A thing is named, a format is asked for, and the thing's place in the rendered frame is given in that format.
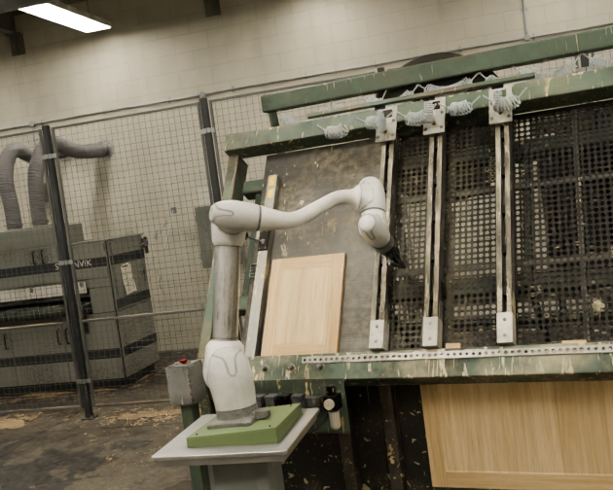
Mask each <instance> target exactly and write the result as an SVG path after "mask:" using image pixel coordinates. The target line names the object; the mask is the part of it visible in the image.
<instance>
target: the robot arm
mask: <svg viewBox="0 0 613 490"><path fill-rule="evenodd" d="M339 204H348V205H350V206H351V207H352V208H353V210H355V211H357V212H359V213H360V214H361V217H360V219H359V221H358V229H359V232H360V234H361V236H362V237H363V238H364V240H365V241H366V242H367V243H368V244H370V245H372V246H373V247H374V249H375V250H376V251H377V252H379V253H381V254H382V255H384V256H385V257H386V258H387V259H388V261H387V263H386V265H390V266H392V267H399V268H406V265H405V263H404V262H403V261H402V260H401V259H402V256H400V255H399V254H400V251H399V249H398V247H397V245H396V242H395V240H394V237H393V236H392V235H391V234H390V232H389V226H388V223H387V219H386V198H385V192H384V188H383V185H382V183H381V181H380V180H379V179H377V178H375V177H366V178H364V179H363V180H362V181H361V182H360V183H359V186H356V187H355V188H354V189H351V190H340V191H336V192H331V193H329V194H327V195H325V196H323V197H321V198H320V199H318V200H316V201H314V202H312V203H311V204H309V205H308V206H306V207H304V208H302V209H300V210H298V211H294V212H281V211H277V210H274V209H270V208H268V207H265V206H262V205H257V204H253V203H249V202H243V201H238V200H223V201H219V202H216V203H214V204H213V205H212V206H211V208H210V211H209V219H210V221H211V234H212V242H213V244H214V245H215V246H216V248H215V277H214V306H213V335H212V339H211V340H210V341H209V342H208V343H207V344H206V347H205V355H204V364H203V371H202V373H203V379H204V381H205V383H206V385H207V387H208V388H209V389H210V391H211V395H212V398H213V401H214V404H215V409H216V417H217V419H216V420H215V421H214V422H212V423H210V424H208V425H207V430H213V429H221V428H233V427H248V426H251V425H252V424H253V423H254V422H256V421H257V420H259V419H262V418H266V417H269V416H270V410H269V409H261V408H260V407H258V406H257V402H256V393H255V385H254V379H253V374H252V369H251V366H250V363H249V360H248V358H247V357H246V355H245V354H244V346H243V344H242V343H241V342H240V340H237V336H238V305H239V274H240V246H243V244H244V242H245V236H246V231H261V230H274V229H290V228H297V227H300V226H302V225H305V224H306V223H308V222H310V221H312V220H313V219H315V218H316V217H318V216H320V215H321V214H323V213H324V212H326V211H328V210H329V209H331V208H333V207H334V206H336V205H339Z"/></svg>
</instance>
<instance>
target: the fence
mask: <svg viewBox="0 0 613 490"><path fill-rule="evenodd" d="M274 176H275V179H274V185H272V186H269V184H270V177H274ZM279 185H280V177H279V176H278V175H277V174H276V175H270V176H269V178H268V185H267V193H266V200H265V207H268V208H270V209H274V210H276V208H277V201H278V193H279ZM270 189H273V195H272V197H269V198H268V191H269V190H270ZM273 232H274V230H270V237H269V245H268V249H267V250H265V251H259V253H258V259H257V267H256V274H255V282H254V290H253V297H252V304H251V311H250V319H249V327H248V334H247V341H246V348H245V355H246V357H257V356H259V349H260V341H261V333H262V325H263V318H264V310H265V302H266V294H267V286H268V279H269V271H270V256H271V247H272V240H273Z"/></svg>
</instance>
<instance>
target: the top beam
mask: <svg viewBox="0 0 613 490"><path fill-rule="evenodd" d="M525 88H527V90H526V91H525V92H524V94H523V95H522V96H521V98H520V101H521V104H519V107H516V109H514V108H513V110H512V115H516V114H522V113H528V112H534V111H540V110H546V109H552V108H557V107H564V106H570V105H576V104H582V103H588V102H594V101H599V100H605V99H612V98H613V66H611V67H606V68H600V69H595V70H590V71H584V72H579V73H573V74H568V75H562V76H557V77H552V78H546V79H541V80H535V81H530V82H524V83H518V84H513V85H512V94H514V96H515V95H516V96H517V97H519V96H520V94H521V93H522V92H523V91H524V89H525ZM488 90H489V88H487V89H481V90H476V91H470V92H465V93H460V94H455V95H449V96H443V97H445V98H446V106H447V107H449V106H451V104H452V103H453V102H461V101H463V100H465V99H466V100H467V101H468V102H470V103H472V102H473V101H474V100H475V99H476V98H478V97H479V96H481V97H480V98H479V99H478V100H477V101H476V102H475V103H474V104H473V106H472V108H473V110H472V111H471V113H470V114H469V113H468V114H467V115H464V116H463V115H462V116H458V117H457V116H451V115H450V112H449V109H448V108H446V113H445V125H451V124H457V123H468V122H474V121H480V120H486V119H489V100H487V99H485V98H484V97H483V95H484V96H486V97H487V98H488ZM516 96H515V97H516ZM397 106H398V108H397V109H398V110H397V111H398V112H400V113H401V114H403V115H404V116H407V114H408V113H410V112H414V113H417V112H420V111H421V110H424V101H423V100H421V101H417V102H411V103H405V104H400V105H397ZM377 111H378V110H375V109H373V110H367V111H362V112H356V113H351V114H345V115H340V116H334V117H329V118H324V119H318V120H313V121H307V122H297V123H291V124H286V125H281V126H276V127H270V128H264V129H259V130H253V131H248V132H242V133H238V134H232V135H227V137H226V143H225V149H224V152H225V153H226V154H227V155H228V156H231V155H239V156H242V158H253V157H259V156H265V155H272V154H278V153H284V152H290V151H296V150H301V149H307V148H313V147H319V146H326V145H332V144H338V143H343V142H349V141H355V140H361V139H367V138H374V137H376V130H375V129H367V128H366V126H365V123H364V122H361V121H358V120H356V119H355V118H358V119H360V120H363V121H365V120H366V119H367V117H369V116H376V113H377ZM352 118H354V120H353V121H352V122H351V124H350V125H349V126H348V130H349V132H348V134H347V135H346V136H345V137H343V138H340V139H329V138H326V137H325V134H324V130H322V129H321V128H320V127H318V126H317V124H318V125H320V126H321V127H323V128H324V129H326V128H327V127H328V126H336V125H339V124H340V123H342V124H343V125H348V124H349V122H350V121H351V120H352ZM422 129H423V125H420V126H411V125H406V124H405V121H404V117H402V116H401V115H399V114H398V113H397V126H396V133H403V132H409V131H415V130H422Z"/></svg>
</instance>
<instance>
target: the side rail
mask: <svg viewBox="0 0 613 490"><path fill-rule="evenodd" d="M247 169H248V164H247V163H246V162H245V161H244V160H243V159H242V158H241V157H240V156H239V155H237V156H233V157H229V161H228V167H227V174H226V180H225V186H224V192H223V198H222V201H223V200H238V201H243V194H242V190H243V183H244V182H246V175H247ZM215 248H216V246H215ZM215 248H214V254H213V260H212V266H211V272H210V278H209V285H208V291H207V297H206V304H205V309H204V315H203V322H202V328H201V335H200V341H199V347H198V359H204V355H205V347H206V344H207V343H208V342H209V341H210V340H211V339H212V335H213V306H214V277H215Z"/></svg>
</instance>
